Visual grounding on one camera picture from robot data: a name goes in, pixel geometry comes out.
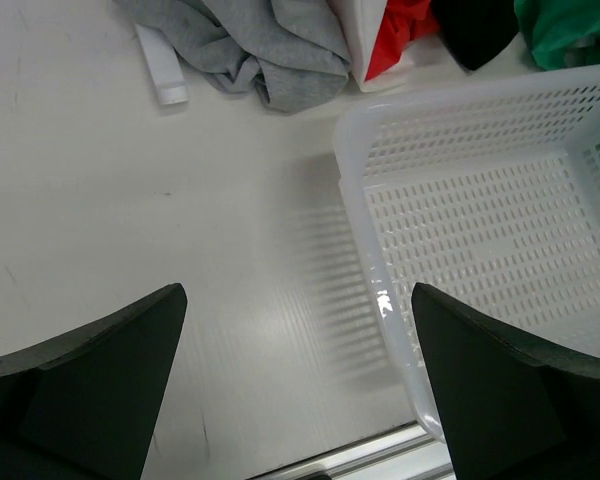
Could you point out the white clothes rack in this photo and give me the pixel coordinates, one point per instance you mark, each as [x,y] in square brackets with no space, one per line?
[163,65]

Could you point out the black garment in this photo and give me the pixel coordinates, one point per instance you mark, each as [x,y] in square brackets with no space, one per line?
[475,31]

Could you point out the grey tank top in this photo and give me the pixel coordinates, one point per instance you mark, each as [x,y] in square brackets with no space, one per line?
[293,53]

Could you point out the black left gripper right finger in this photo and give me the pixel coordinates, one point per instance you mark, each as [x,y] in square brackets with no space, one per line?
[512,404]

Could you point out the green tank top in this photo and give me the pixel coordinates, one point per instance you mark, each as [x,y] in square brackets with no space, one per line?
[561,34]

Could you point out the white plastic basket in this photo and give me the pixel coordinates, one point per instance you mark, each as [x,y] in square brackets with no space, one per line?
[490,192]

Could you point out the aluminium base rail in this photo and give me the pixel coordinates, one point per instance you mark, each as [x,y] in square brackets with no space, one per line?
[405,453]

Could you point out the red and white garment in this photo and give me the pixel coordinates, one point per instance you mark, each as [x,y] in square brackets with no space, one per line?
[388,39]

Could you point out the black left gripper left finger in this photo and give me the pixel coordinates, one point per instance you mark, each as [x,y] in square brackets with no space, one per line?
[84,404]

